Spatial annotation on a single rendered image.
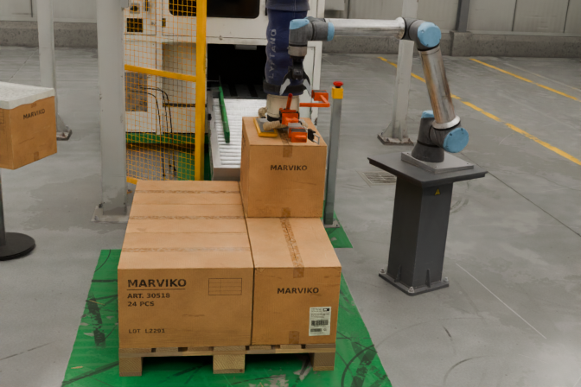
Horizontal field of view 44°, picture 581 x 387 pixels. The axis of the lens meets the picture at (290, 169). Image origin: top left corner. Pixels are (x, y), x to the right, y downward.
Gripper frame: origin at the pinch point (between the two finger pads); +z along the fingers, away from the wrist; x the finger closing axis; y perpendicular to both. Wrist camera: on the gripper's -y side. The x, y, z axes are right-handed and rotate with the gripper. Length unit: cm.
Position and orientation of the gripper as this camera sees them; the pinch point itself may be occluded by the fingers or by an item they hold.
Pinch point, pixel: (295, 97)
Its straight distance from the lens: 353.7
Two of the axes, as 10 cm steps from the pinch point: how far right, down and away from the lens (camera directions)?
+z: -0.5, 9.5, 3.0
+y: -1.2, -3.1, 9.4
